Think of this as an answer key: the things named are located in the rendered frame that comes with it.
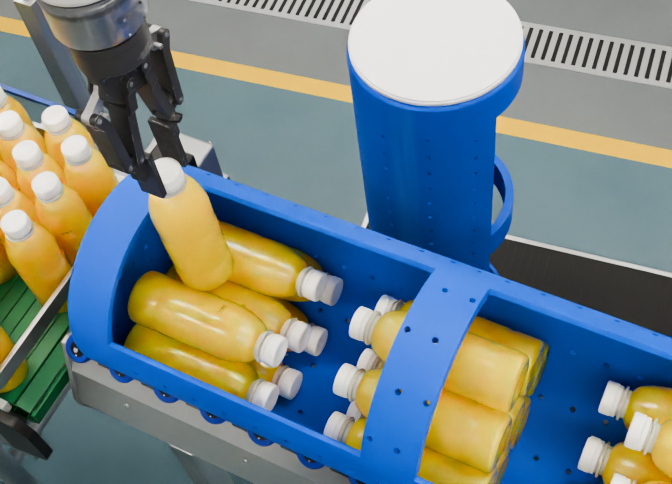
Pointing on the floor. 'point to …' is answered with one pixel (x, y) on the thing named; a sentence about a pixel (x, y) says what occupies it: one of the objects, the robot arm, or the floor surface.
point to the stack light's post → (54, 55)
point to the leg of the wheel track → (200, 473)
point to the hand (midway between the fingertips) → (158, 158)
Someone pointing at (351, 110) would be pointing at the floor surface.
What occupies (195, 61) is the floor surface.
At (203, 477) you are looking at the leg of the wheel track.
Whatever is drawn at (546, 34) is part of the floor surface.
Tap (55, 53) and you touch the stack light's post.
